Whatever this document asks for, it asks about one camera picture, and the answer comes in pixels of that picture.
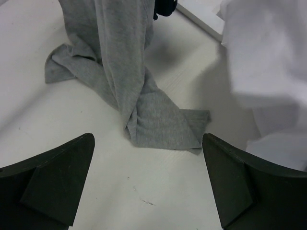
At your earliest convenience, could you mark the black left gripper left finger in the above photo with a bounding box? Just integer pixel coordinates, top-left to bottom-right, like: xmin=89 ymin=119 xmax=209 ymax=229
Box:
xmin=0 ymin=133 xmax=95 ymax=227

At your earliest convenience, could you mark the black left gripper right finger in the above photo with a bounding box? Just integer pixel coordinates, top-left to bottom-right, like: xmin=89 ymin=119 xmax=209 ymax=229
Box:
xmin=202 ymin=134 xmax=307 ymax=230

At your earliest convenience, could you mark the white shirt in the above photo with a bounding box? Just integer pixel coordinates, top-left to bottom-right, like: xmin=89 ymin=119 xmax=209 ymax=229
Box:
xmin=221 ymin=0 xmax=307 ymax=171

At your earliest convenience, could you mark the grey shirt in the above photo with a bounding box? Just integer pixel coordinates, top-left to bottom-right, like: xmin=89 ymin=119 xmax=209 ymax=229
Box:
xmin=45 ymin=0 xmax=210 ymax=154

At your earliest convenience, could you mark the white clothes rack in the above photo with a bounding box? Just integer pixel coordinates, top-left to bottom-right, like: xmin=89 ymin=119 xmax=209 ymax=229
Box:
xmin=177 ymin=0 xmax=224 ymax=42

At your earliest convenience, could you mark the dark navy garment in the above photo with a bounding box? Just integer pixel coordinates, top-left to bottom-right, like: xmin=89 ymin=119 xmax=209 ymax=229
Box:
xmin=153 ymin=0 xmax=178 ymax=20

